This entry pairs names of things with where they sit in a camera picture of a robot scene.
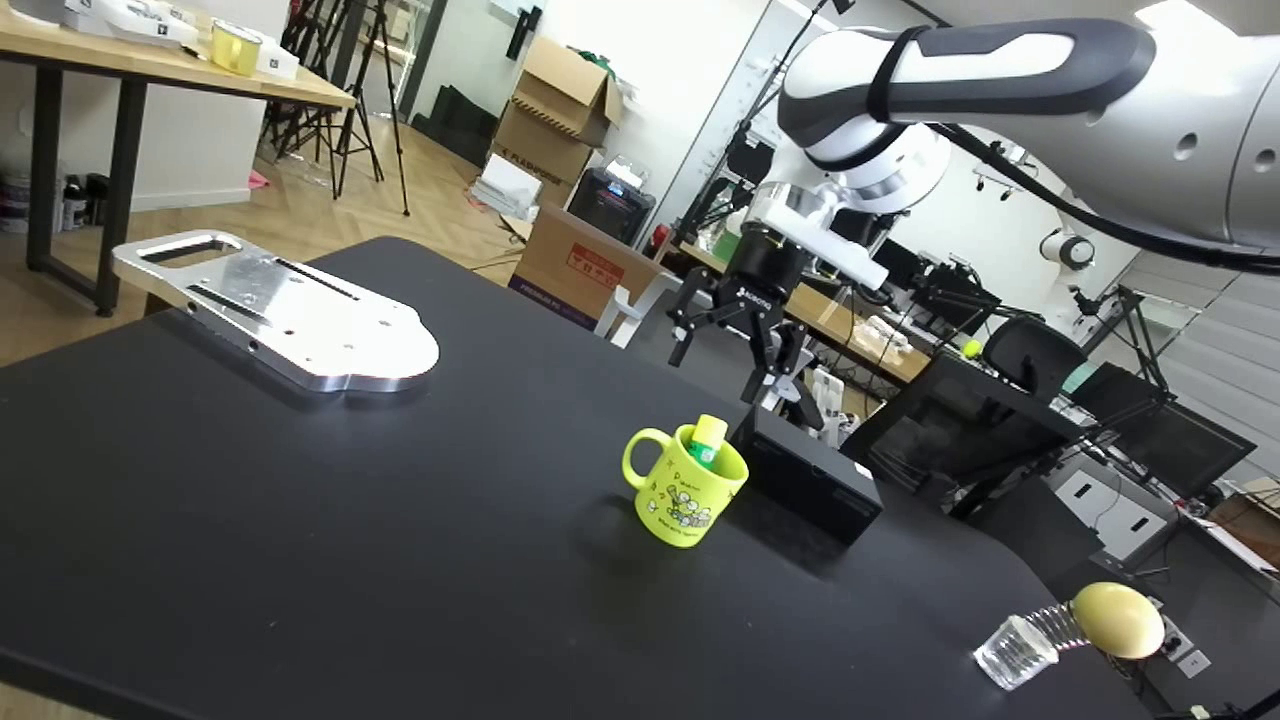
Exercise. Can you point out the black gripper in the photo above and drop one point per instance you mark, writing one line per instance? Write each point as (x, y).
(751, 294)

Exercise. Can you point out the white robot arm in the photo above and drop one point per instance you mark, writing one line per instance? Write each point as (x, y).
(1150, 135)

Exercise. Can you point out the green cartoon mug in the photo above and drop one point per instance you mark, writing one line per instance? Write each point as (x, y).
(677, 496)

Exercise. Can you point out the black rectangular box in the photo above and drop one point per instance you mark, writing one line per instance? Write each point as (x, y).
(804, 479)

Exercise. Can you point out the black monitor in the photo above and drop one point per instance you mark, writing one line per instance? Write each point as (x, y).
(952, 432)

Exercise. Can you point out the cardboard box stack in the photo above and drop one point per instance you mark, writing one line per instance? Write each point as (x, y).
(558, 114)

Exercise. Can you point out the black office chair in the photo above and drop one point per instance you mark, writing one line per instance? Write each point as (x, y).
(1034, 352)

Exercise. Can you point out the silver metal plate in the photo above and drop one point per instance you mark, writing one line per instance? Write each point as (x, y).
(286, 312)

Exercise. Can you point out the clear glass jar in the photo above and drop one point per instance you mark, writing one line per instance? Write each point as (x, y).
(1013, 654)

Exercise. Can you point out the yellow ball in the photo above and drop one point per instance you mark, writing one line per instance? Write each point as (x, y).
(1118, 622)

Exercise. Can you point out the wooden table with black legs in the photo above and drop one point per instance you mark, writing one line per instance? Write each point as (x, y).
(135, 69)

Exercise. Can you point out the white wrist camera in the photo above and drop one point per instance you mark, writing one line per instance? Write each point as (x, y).
(804, 221)

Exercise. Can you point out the black camera tripod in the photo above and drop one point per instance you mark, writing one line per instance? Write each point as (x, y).
(342, 40)

